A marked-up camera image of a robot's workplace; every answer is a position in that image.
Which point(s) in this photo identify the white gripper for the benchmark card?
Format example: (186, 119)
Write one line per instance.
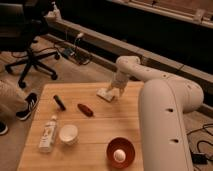
(120, 81)

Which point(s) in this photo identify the white sponge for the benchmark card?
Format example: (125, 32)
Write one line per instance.
(105, 94)

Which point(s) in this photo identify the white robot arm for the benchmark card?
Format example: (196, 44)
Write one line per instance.
(162, 102)

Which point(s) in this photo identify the red oblong object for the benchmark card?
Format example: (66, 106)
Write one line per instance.
(85, 110)

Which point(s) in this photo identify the red bowl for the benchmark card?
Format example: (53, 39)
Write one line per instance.
(123, 144)

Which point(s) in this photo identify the black marker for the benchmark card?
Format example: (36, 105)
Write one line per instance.
(59, 102)

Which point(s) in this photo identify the blue power strip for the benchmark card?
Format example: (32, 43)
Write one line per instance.
(67, 52)

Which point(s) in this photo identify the white cup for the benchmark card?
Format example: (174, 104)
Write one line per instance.
(68, 134)

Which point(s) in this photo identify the white egg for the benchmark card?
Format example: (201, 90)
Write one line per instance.
(119, 156)

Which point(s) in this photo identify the black white sneaker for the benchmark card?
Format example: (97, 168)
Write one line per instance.
(31, 100)

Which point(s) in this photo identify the clear plastic bottle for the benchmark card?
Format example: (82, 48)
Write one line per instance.
(48, 135)

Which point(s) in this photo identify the person leg beige trousers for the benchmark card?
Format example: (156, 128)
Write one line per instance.
(12, 99)

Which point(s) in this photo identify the black office chair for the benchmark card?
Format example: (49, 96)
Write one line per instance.
(20, 22)

